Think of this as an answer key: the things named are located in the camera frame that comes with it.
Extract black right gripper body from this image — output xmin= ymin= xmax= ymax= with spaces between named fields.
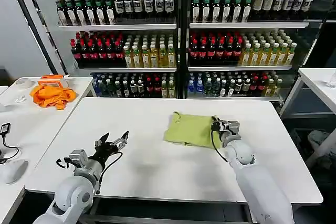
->
xmin=211 ymin=120 xmax=224 ymax=132

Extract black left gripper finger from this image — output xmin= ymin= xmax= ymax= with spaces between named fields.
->
xmin=94 ymin=132 xmax=110 ymax=149
xmin=109 ymin=130 xmax=130 ymax=152

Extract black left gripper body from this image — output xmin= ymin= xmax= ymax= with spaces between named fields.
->
xmin=92 ymin=142 xmax=117 ymax=167

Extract yellow-green cloth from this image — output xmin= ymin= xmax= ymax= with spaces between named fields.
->
xmin=163 ymin=111 xmax=224 ymax=151

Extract orange cloth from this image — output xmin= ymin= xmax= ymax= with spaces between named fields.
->
xmin=29 ymin=84 xmax=77 ymax=111

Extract white table with clutter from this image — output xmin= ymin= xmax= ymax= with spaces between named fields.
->
xmin=0 ymin=76 xmax=94 ymax=224

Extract orange and white box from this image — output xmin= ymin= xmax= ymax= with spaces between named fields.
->
xmin=37 ymin=74 xmax=71 ymax=89

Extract white rounded object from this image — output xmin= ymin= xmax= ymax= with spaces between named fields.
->
xmin=0 ymin=159 xmax=28 ymax=185

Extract shelf rack with bottles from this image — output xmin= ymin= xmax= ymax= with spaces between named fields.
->
xmin=54 ymin=0 xmax=325 ymax=102

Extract white tape roll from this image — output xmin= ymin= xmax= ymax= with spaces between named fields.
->
xmin=15 ymin=78 xmax=36 ymax=89

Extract small black device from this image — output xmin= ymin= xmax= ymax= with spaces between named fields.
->
xmin=0 ymin=122 xmax=12 ymax=137

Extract white side table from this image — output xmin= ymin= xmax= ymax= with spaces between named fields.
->
xmin=278 ymin=67 xmax=336 ymax=168

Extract clear plastic bottle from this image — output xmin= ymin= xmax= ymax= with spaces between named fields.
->
xmin=326 ymin=70 xmax=336 ymax=89

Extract black slanted pole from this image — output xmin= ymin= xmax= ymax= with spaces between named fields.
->
xmin=4 ymin=0 xmax=66 ymax=76

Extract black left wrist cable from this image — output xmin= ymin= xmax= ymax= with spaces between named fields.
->
xmin=97 ymin=152 xmax=123 ymax=195

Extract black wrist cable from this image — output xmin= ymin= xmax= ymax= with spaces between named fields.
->
xmin=211 ymin=126 xmax=229 ymax=163
xmin=97 ymin=152 xmax=123 ymax=195

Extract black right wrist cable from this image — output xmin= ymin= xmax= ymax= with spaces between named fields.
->
xmin=211 ymin=126 xmax=229 ymax=163

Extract thin black cable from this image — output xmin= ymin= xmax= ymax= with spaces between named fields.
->
xmin=0 ymin=134 xmax=20 ymax=165

